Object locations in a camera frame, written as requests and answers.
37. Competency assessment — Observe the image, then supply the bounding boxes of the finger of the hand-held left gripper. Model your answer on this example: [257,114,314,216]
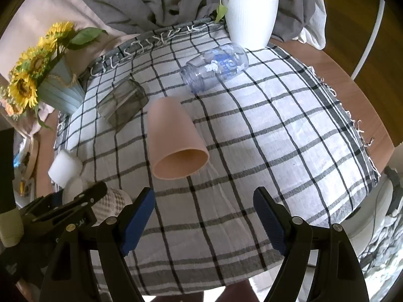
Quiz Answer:
[18,204,97,243]
[35,181,108,210]

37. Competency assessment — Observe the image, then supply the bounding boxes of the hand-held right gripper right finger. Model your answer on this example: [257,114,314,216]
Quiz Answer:
[253,186,370,302]

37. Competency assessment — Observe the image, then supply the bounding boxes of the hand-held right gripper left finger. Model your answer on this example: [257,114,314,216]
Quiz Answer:
[39,187,155,302]

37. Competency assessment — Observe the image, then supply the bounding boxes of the pink cup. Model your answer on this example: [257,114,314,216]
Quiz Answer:
[147,97,210,181]

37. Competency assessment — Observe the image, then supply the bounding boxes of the small white cup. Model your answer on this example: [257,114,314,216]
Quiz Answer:
[62,178,92,205]

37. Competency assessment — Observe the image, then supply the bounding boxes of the grey checked cup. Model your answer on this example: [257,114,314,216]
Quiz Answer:
[91,188,133,224]

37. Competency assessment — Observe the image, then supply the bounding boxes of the plain white cup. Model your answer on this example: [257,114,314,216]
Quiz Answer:
[48,149,83,188]

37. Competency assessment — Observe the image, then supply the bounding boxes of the smoky grey glass cup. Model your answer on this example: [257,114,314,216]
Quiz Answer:
[96,80,149,132]

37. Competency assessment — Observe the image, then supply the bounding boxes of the black white checked tablecloth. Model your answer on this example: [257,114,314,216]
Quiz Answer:
[53,19,381,297]

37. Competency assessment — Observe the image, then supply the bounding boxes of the sunflowers in blue pot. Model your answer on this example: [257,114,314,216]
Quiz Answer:
[0,21,109,130]

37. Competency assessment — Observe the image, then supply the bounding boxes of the clear glass bottle blue print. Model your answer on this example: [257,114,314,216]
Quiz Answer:
[179,42,249,94]

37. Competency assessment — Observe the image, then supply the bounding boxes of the beige cloth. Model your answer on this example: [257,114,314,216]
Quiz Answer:
[0,0,148,82]

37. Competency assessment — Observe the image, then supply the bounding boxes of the grey cloth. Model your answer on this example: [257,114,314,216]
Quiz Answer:
[61,0,315,36]

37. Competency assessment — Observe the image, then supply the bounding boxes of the green plant in white pot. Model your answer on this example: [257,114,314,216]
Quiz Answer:
[208,0,306,51]

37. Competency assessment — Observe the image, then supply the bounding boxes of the white cloth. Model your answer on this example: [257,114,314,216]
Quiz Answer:
[297,0,327,50]

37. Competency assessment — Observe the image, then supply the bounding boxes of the white chair frame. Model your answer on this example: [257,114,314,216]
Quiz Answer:
[350,0,386,81]

